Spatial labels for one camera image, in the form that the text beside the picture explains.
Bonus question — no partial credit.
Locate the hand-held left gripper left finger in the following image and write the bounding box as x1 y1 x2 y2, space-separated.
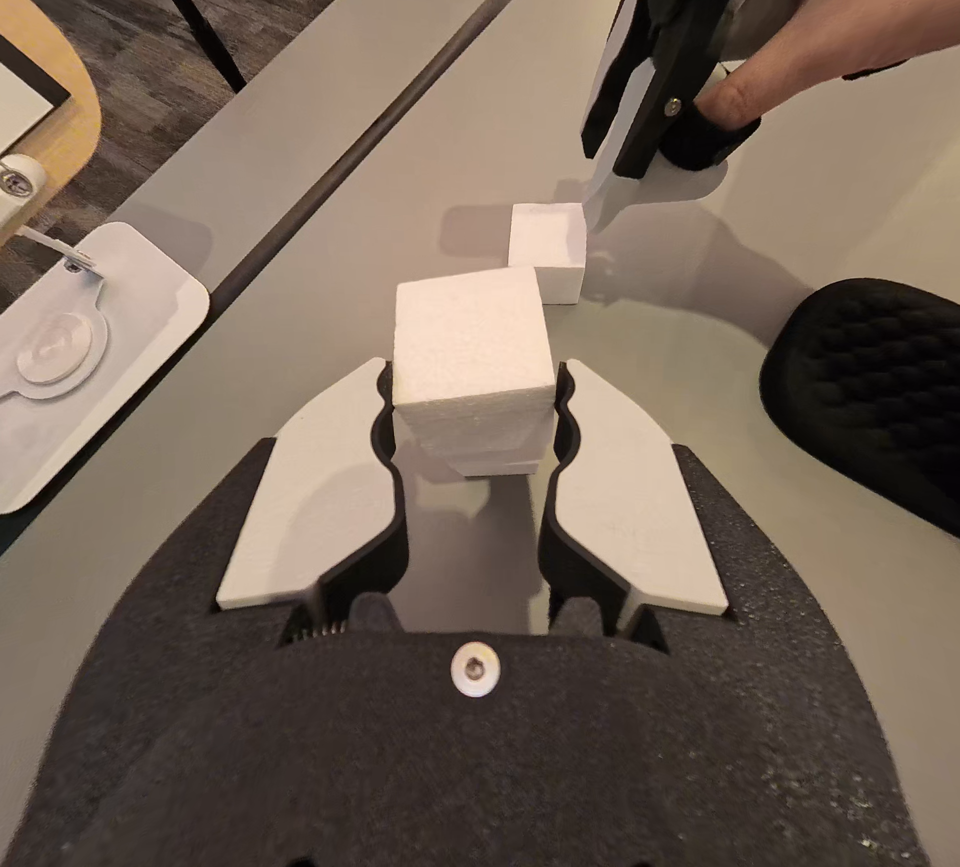
215 357 411 632

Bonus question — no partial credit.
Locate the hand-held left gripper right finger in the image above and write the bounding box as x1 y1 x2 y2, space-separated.
538 358 730 639

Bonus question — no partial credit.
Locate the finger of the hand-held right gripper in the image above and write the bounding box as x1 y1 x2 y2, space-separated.
580 0 663 161
582 60 680 235

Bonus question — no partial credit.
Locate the white and wooden document stand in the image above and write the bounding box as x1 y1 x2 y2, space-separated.
0 0 210 516

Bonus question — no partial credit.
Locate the printed instruction sheet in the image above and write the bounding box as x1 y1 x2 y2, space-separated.
0 34 74 157

